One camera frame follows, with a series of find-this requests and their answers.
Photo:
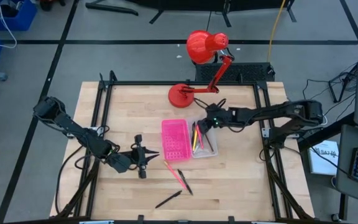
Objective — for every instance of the black floor stand bar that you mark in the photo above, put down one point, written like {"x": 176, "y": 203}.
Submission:
{"x": 110, "y": 8}

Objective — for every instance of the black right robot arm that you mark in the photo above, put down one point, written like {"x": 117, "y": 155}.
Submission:
{"x": 275, "y": 113}

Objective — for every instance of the clear supply box pink lid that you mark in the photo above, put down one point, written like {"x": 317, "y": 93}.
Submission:
{"x": 176, "y": 140}

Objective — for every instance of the black partition screen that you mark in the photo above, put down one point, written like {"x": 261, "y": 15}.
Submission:
{"x": 197, "y": 3}

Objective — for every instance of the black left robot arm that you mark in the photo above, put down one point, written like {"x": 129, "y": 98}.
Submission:
{"x": 73, "y": 130}

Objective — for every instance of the yellow pencil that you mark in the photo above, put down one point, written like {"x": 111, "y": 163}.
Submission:
{"x": 195, "y": 140}

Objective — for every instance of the red desk lamp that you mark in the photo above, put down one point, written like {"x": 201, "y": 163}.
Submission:
{"x": 202, "y": 46}

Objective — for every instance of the black metal table frame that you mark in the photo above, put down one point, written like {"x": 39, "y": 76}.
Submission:
{"x": 151, "y": 83}

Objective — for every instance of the clear black gel pen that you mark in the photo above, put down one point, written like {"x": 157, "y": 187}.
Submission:
{"x": 185, "y": 183}
{"x": 193, "y": 133}

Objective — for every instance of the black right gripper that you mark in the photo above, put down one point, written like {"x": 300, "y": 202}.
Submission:
{"x": 214, "y": 118}

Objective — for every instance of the brown pencil blue cap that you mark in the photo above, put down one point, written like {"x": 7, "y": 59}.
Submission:
{"x": 209, "y": 143}

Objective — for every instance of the matte black pen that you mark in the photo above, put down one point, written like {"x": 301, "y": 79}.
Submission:
{"x": 168, "y": 199}

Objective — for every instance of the pink highlighter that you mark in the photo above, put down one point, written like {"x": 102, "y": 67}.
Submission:
{"x": 200, "y": 138}

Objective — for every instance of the black perforated case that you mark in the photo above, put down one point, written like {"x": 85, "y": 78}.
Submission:
{"x": 244, "y": 72}

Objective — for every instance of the white box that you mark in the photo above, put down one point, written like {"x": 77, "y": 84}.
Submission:
{"x": 323, "y": 158}

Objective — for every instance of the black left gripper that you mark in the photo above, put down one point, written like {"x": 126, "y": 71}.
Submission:
{"x": 140, "y": 155}

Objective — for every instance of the pink pencil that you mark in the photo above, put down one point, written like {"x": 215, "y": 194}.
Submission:
{"x": 175, "y": 175}

